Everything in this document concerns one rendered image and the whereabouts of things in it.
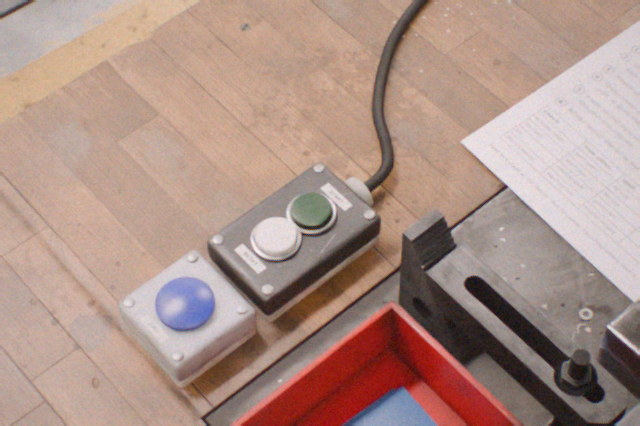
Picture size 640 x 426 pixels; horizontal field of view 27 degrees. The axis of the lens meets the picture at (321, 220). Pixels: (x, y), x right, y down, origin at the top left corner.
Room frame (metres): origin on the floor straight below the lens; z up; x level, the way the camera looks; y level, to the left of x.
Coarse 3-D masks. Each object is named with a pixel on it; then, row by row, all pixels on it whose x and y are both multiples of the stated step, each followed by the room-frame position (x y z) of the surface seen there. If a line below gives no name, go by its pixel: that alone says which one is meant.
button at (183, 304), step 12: (168, 288) 0.46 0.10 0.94; (180, 288) 0.46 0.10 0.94; (192, 288) 0.46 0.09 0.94; (204, 288) 0.46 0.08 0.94; (156, 300) 0.45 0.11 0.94; (168, 300) 0.45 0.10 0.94; (180, 300) 0.45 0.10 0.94; (192, 300) 0.45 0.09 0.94; (204, 300) 0.45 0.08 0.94; (168, 312) 0.44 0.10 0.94; (180, 312) 0.44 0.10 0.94; (192, 312) 0.44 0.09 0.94; (204, 312) 0.44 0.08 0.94; (168, 324) 0.44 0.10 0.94; (180, 324) 0.44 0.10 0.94; (192, 324) 0.44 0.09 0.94
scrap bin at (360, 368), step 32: (384, 320) 0.42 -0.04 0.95; (352, 352) 0.41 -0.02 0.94; (384, 352) 0.43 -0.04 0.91; (416, 352) 0.41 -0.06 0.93; (288, 384) 0.38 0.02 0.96; (320, 384) 0.39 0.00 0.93; (352, 384) 0.40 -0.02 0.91; (384, 384) 0.40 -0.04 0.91; (416, 384) 0.40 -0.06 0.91; (448, 384) 0.39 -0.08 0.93; (480, 384) 0.37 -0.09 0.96; (256, 416) 0.36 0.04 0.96; (288, 416) 0.37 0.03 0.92; (320, 416) 0.38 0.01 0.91; (352, 416) 0.38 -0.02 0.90; (448, 416) 0.38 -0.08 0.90; (480, 416) 0.36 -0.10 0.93; (512, 416) 0.35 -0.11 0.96
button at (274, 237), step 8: (264, 224) 0.51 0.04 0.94; (272, 224) 0.51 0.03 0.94; (280, 224) 0.51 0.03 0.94; (288, 224) 0.51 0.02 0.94; (256, 232) 0.50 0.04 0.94; (264, 232) 0.50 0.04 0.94; (272, 232) 0.50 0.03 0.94; (280, 232) 0.50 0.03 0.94; (288, 232) 0.50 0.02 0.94; (296, 232) 0.50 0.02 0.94; (256, 240) 0.50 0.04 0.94; (264, 240) 0.50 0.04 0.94; (272, 240) 0.50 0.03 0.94; (280, 240) 0.50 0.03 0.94; (288, 240) 0.50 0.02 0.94; (296, 240) 0.50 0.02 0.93; (264, 248) 0.49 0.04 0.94; (272, 248) 0.49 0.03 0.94; (280, 248) 0.49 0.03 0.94; (288, 248) 0.49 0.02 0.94
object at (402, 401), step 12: (396, 396) 0.39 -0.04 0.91; (408, 396) 0.39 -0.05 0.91; (384, 408) 0.38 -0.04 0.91; (396, 408) 0.38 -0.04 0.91; (408, 408) 0.38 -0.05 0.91; (420, 408) 0.38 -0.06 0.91; (360, 420) 0.37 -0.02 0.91; (372, 420) 0.37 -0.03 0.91; (384, 420) 0.37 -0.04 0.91; (396, 420) 0.37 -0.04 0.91; (408, 420) 0.37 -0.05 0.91; (420, 420) 0.37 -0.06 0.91; (432, 420) 0.37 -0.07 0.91
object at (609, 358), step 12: (636, 300) 0.32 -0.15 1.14; (624, 312) 0.32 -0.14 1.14; (636, 312) 0.32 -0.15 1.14; (612, 324) 0.31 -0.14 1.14; (624, 324) 0.31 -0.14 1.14; (636, 324) 0.31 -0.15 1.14; (612, 336) 0.31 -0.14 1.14; (624, 336) 0.30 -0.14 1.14; (636, 336) 0.30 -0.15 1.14; (600, 348) 0.31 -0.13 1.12; (612, 348) 0.30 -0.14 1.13; (624, 348) 0.30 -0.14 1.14; (636, 348) 0.30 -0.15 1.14; (600, 360) 0.31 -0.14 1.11; (612, 360) 0.30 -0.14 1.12; (624, 360) 0.30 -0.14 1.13; (636, 360) 0.29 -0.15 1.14; (612, 372) 0.30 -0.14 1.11; (624, 372) 0.30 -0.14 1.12; (636, 372) 0.29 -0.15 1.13; (624, 384) 0.29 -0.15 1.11; (636, 384) 0.29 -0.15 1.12; (636, 396) 0.29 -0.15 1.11
